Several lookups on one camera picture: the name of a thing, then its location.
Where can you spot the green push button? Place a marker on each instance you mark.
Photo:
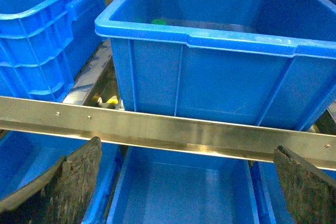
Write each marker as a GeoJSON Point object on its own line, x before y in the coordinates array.
{"type": "Point", "coordinates": [159, 21]}

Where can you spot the lower blue bin right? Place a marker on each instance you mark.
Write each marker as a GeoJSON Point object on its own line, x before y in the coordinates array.
{"type": "Point", "coordinates": [271, 202]}

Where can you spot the ribbed blue bin left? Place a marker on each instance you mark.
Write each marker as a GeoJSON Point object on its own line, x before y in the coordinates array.
{"type": "Point", "coordinates": [45, 44]}

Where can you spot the steel shelf front rail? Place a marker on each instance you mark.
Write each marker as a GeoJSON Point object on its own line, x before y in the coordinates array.
{"type": "Point", "coordinates": [164, 132]}

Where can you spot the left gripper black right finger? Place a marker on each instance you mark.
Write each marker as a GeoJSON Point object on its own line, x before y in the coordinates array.
{"type": "Point", "coordinates": [309, 192]}

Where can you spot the ribbed blue bin at right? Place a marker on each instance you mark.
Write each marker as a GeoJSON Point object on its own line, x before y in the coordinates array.
{"type": "Point", "coordinates": [267, 63]}

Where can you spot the yellow object under shelf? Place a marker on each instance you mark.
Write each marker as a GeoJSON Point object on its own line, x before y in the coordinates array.
{"type": "Point", "coordinates": [111, 103]}

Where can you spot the lower blue bin centre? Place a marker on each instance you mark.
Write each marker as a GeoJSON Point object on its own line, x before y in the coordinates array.
{"type": "Point", "coordinates": [157, 186]}

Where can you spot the ribbed blue bin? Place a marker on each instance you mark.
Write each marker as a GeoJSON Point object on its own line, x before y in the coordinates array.
{"type": "Point", "coordinates": [45, 44]}
{"type": "Point", "coordinates": [267, 63]}

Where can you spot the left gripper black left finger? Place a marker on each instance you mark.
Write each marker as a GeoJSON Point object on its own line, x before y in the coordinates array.
{"type": "Point", "coordinates": [61, 194]}

